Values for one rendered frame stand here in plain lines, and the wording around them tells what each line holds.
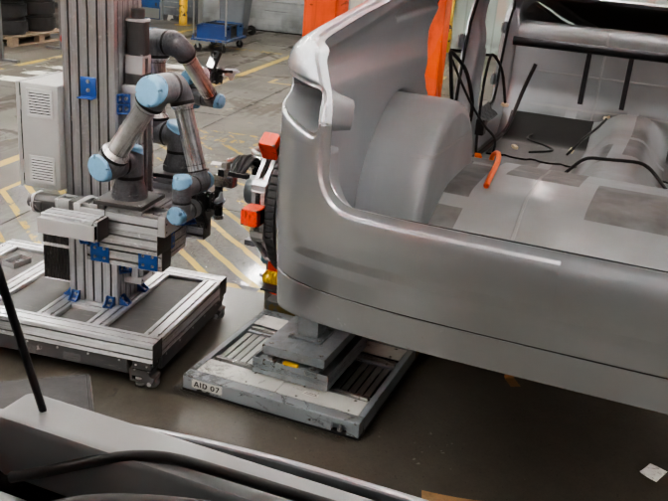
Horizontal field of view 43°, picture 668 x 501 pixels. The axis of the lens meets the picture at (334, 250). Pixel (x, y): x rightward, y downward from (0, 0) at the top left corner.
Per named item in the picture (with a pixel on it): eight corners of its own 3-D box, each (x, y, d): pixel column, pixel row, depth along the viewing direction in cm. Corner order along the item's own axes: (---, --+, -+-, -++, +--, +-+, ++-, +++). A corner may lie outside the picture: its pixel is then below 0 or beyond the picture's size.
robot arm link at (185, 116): (171, 71, 339) (198, 190, 350) (154, 74, 329) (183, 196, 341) (195, 67, 333) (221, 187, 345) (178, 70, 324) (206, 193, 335)
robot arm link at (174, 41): (189, 27, 380) (230, 97, 420) (170, 24, 385) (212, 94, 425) (177, 46, 376) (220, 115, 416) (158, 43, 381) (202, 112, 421)
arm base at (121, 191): (104, 198, 355) (103, 175, 352) (121, 189, 369) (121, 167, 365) (137, 204, 352) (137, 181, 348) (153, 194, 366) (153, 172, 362)
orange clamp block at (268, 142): (278, 161, 343) (274, 146, 336) (261, 158, 345) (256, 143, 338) (285, 149, 347) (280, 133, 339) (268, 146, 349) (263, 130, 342)
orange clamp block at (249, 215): (266, 222, 344) (256, 228, 336) (250, 219, 346) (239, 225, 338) (267, 206, 341) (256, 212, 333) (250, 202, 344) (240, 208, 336)
